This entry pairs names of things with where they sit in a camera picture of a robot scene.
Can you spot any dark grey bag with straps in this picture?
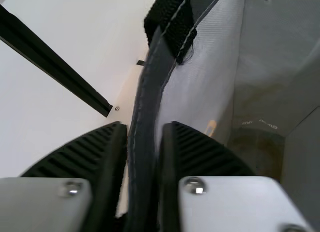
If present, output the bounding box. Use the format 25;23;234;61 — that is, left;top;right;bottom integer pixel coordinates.
123;0;320;232

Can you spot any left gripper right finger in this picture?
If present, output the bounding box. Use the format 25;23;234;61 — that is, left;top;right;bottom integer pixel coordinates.
156;121;316;232

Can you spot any black post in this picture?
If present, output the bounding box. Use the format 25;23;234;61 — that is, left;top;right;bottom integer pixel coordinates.
0;3;113;118

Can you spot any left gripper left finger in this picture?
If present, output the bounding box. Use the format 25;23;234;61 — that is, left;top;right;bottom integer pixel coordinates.
0;121;129;232

